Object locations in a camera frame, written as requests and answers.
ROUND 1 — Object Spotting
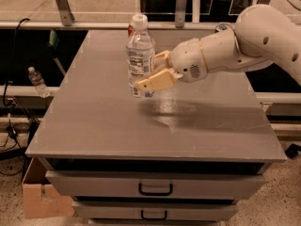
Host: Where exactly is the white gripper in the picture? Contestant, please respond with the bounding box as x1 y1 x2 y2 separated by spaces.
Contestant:
134 39 208 92

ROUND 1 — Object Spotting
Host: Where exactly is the clear plastic water bottle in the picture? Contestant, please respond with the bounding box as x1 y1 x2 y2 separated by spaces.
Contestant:
126 14 155 98

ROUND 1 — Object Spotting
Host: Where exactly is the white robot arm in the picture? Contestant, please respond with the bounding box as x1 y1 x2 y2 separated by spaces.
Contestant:
134 4 301 91

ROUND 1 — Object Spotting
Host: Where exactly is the red coca-cola can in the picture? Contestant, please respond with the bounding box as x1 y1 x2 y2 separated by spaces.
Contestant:
127 25 133 37

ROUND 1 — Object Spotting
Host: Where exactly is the blue silver redbull can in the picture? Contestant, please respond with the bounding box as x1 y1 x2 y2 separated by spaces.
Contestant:
214 23 234 33

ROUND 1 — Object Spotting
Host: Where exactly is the small water bottle background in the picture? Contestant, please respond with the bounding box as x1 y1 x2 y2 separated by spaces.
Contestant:
28 67 50 98

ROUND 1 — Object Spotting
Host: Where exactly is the grey drawer cabinet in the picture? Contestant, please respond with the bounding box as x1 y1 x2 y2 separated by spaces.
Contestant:
27 30 286 226

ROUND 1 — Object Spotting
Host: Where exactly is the upper grey drawer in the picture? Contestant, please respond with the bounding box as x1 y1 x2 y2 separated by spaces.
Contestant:
46 170 264 200

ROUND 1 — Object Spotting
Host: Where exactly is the grey drawer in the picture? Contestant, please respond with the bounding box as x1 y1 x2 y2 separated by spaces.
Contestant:
46 170 264 200
72 202 237 221

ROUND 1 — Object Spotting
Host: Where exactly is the lower grey drawer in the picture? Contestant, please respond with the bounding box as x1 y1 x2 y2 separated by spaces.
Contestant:
72 202 237 221

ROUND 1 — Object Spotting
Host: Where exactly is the cardboard box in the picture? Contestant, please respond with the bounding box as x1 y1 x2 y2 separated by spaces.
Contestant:
22 158 74 218

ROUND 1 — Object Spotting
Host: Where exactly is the middle metal bracket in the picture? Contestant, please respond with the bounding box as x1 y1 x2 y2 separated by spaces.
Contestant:
175 0 187 28

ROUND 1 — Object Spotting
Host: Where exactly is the left metal bracket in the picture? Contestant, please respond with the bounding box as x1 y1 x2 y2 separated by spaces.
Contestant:
55 0 74 26

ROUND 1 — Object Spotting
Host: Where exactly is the green handled tool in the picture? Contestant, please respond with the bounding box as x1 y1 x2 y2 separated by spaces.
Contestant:
47 29 66 75

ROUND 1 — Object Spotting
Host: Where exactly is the black cable left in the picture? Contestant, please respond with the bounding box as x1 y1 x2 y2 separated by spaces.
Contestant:
0 17 40 177

